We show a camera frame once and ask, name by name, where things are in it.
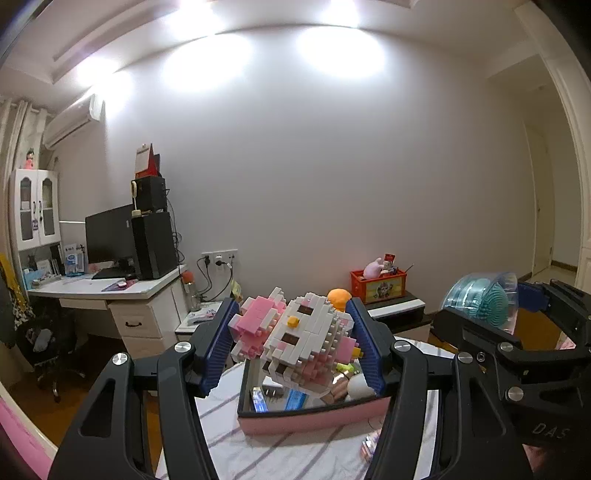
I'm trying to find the white door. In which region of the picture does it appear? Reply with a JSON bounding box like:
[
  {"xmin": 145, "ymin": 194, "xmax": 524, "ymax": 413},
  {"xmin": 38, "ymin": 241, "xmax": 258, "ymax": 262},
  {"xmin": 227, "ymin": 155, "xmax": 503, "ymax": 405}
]
[{"xmin": 514, "ymin": 0, "xmax": 591, "ymax": 302}]

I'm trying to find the teal brush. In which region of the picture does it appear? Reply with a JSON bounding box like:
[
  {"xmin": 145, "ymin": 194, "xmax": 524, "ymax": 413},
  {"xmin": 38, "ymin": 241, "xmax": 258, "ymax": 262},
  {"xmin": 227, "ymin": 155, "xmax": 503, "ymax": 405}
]
[{"xmin": 440, "ymin": 271, "xmax": 520, "ymax": 336}]

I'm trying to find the white nightstand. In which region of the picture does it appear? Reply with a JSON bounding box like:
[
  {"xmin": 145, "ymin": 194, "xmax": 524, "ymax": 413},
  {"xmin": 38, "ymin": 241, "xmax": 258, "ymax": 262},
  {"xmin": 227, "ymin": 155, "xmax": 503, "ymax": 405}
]
[{"xmin": 174, "ymin": 299, "xmax": 232, "ymax": 343}]

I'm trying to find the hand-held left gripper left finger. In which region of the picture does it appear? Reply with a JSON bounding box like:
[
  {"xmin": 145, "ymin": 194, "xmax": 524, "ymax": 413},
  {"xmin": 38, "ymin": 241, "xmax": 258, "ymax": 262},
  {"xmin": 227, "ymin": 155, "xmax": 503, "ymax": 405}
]
[{"xmin": 47, "ymin": 298, "xmax": 236, "ymax": 480}]

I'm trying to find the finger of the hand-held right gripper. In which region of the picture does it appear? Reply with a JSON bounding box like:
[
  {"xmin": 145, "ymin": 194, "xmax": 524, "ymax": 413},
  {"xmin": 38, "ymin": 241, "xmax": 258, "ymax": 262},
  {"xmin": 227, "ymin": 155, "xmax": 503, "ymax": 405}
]
[
  {"xmin": 516, "ymin": 278, "xmax": 591, "ymax": 352},
  {"xmin": 432, "ymin": 307, "xmax": 526, "ymax": 366}
]

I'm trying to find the red crate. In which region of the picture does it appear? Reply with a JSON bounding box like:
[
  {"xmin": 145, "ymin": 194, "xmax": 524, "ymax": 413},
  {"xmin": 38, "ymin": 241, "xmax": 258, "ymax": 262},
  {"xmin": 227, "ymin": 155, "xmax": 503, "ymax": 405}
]
[{"xmin": 349, "ymin": 268, "xmax": 407, "ymax": 304}]

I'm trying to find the white hutch cabinet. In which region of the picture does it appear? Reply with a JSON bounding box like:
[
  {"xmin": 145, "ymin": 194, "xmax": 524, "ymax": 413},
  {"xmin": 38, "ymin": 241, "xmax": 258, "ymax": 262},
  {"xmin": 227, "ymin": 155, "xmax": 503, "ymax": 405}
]
[{"xmin": 8, "ymin": 168, "xmax": 62, "ymax": 253}]

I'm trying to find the black office chair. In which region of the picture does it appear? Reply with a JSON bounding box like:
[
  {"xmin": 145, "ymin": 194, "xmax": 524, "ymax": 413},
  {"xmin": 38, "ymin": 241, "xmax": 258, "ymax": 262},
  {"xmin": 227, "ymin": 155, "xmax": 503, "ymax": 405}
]
[{"xmin": 13, "ymin": 313, "xmax": 87, "ymax": 403}]

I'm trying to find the red white box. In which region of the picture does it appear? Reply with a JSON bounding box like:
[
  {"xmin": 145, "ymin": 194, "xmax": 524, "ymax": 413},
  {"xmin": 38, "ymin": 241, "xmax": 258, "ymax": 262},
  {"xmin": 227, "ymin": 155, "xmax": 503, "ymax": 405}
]
[{"xmin": 135, "ymin": 143, "xmax": 163, "ymax": 179}]

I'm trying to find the pink storage box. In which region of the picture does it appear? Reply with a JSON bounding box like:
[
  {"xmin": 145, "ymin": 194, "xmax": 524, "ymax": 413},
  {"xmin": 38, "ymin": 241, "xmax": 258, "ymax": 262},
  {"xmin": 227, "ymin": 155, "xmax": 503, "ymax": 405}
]
[{"xmin": 237, "ymin": 355, "xmax": 394, "ymax": 435}]

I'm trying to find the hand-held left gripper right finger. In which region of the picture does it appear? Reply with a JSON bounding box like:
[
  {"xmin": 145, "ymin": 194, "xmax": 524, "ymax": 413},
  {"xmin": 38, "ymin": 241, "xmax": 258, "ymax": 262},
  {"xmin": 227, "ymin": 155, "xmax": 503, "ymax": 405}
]
[{"xmin": 345, "ymin": 298, "xmax": 535, "ymax": 480}]

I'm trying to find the orange-cap clear bottle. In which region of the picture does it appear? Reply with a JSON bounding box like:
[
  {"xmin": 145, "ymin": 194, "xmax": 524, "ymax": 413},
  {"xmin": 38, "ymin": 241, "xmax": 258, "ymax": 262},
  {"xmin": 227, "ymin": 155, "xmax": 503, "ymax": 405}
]
[{"xmin": 182, "ymin": 271, "xmax": 199, "ymax": 313}]

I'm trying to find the white desk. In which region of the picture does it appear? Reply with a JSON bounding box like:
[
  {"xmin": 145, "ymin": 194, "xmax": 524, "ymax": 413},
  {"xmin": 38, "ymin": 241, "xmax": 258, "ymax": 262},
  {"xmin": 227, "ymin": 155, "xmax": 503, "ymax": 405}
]
[{"xmin": 27, "ymin": 264, "xmax": 189, "ymax": 361}]

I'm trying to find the black cable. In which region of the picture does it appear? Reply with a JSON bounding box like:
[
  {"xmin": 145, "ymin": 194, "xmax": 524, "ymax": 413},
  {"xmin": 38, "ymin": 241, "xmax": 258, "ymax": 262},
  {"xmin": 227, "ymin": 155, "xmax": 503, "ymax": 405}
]
[{"xmin": 197, "ymin": 257, "xmax": 232, "ymax": 302}]

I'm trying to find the white wall socket strip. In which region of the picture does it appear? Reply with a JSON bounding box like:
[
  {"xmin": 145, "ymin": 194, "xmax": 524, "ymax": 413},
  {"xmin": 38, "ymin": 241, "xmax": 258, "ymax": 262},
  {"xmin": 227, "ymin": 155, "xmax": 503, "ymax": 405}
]
[{"xmin": 201, "ymin": 248, "xmax": 239, "ymax": 267}]

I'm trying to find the red blue packet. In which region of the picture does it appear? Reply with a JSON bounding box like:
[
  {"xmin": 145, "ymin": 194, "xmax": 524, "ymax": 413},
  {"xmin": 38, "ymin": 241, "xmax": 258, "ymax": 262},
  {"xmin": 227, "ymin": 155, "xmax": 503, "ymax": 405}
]
[{"xmin": 361, "ymin": 433, "xmax": 382, "ymax": 463}]

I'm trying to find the black computer monitor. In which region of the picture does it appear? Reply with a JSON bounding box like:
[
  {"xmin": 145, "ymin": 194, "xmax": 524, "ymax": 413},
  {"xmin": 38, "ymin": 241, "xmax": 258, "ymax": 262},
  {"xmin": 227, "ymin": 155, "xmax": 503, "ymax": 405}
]
[{"xmin": 84, "ymin": 203, "xmax": 138, "ymax": 271}]

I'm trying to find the black computer tower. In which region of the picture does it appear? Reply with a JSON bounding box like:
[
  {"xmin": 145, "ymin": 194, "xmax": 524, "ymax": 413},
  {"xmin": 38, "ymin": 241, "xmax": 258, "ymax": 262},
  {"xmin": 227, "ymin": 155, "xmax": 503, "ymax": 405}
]
[{"xmin": 131, "ymin": 211, "xmax": 179, "ymax": 281}]

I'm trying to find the pink white block cat figure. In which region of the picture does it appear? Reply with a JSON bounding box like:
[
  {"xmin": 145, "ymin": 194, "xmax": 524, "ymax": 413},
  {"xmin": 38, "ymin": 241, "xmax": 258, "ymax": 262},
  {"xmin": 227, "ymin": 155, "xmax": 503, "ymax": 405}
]
[{"xmin": 228, "ymin": 287, "xmax": 366, "ymax": 398}]

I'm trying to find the white egg-shaped toy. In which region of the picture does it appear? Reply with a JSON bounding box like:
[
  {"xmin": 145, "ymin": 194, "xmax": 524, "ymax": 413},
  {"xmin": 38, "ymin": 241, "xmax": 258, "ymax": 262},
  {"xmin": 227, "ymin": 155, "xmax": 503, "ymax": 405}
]
[{"xmin": 346, "ymin": 375, "xmax": 376, "ymax": 398}]

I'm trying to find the pink bed frame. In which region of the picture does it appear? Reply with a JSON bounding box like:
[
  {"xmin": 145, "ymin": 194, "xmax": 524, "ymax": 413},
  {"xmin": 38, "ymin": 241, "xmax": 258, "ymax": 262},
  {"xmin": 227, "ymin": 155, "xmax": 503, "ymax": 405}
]
[{"xmin": 0, "ymin": 392, "xmax": 58, "ymax": 480}]

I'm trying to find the black white low cabinet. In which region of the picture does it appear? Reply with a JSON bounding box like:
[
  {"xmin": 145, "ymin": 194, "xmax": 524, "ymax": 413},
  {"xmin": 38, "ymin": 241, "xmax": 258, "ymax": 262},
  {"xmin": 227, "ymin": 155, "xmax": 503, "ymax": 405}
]
[{"xmin": 366, "ymin": 291, "xmax": 433, "ymax": 334}]

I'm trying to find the black speaker box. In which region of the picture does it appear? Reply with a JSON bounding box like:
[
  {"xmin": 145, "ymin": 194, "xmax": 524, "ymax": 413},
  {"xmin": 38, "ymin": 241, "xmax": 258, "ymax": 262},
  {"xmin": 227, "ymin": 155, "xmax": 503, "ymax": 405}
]
[{"xmin": 130, "ymin": 176, "xmax": 168, "ymax": 214}]

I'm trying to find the white striped cloth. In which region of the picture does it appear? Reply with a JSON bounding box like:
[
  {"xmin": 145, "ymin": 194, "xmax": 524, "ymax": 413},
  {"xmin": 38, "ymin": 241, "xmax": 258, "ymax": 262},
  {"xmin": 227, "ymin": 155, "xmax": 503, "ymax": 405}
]
[{"xmin": 154, "ymin": 339, "xmax": 455, "ymax": 480}]

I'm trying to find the white air conditioner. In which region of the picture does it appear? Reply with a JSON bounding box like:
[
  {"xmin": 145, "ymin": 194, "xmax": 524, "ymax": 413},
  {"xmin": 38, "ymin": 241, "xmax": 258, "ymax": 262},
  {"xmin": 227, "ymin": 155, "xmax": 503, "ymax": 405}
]
[{"xmin": 42, "ymin": 94, "xmax": 102, "ymax": 149}]

